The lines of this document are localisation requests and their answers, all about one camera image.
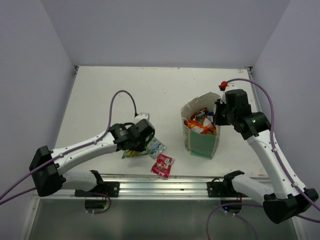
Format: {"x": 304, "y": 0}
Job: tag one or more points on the orange candy bag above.
{"x": 201, "y": 126}

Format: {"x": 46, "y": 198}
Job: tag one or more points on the red chips bag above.
{"x": 199, "y": 115}

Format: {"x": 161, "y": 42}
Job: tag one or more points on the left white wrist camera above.
{"x": 141, "y": 116}

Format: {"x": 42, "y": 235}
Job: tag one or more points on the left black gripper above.
{"x": 141, "y": 147}

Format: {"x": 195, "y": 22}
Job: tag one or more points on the green Fox's candy bag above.
{"x": 133, "y": 154}

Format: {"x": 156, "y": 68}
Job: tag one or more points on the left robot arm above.
{"x": 52, "y": 170}

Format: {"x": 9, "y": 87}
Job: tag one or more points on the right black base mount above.
{"x": 219, "y": 188}

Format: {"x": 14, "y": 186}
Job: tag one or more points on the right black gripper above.
{"x": 218, "y": 120}

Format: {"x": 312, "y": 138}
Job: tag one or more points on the green paper bag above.
{"x": 204, "y": 146}

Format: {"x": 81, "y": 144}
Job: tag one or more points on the small grey snack packet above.
{"x": 155, "y": 148}

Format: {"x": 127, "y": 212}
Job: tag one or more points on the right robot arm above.
{"x": 287, "y": 196}

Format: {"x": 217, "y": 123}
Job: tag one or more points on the aluminium mounting rail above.
{"x": 136, "y": 187}

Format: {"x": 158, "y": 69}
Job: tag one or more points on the blue snack bag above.
{"x": 210, "y": 116}

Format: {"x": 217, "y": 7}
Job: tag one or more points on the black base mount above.
{"x": 108, "y": 188}
{"x": 219, "y": 188}

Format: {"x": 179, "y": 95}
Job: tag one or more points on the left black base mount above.
{"x": 108, "y": 188}

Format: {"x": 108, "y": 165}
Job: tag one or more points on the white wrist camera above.
{"x": 227, "y": 86}
{"x": 141, "y": 116}

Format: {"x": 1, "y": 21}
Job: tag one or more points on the small pink snack packet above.
{"x": 162, "y": 166}

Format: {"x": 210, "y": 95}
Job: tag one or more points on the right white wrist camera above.
{"x": 227, "y": 86}

